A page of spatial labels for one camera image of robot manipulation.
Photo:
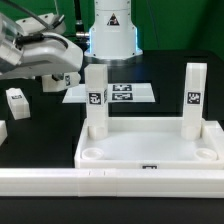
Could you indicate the white desk top tray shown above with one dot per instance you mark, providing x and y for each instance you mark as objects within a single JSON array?
[{"x": 151, "y": 143}]

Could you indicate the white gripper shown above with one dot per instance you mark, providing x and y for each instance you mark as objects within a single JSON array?
[{"x": 28, "y": 49}]

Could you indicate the white front fence rail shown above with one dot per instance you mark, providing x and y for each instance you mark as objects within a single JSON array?
[{"x": 112, "y": 182}]

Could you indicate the fiducial marker sheet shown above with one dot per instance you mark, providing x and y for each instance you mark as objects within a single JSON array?
[{"x": 117, "y": 93}]

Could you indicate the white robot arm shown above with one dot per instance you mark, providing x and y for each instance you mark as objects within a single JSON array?
[{"x": 113, "y": 36}]

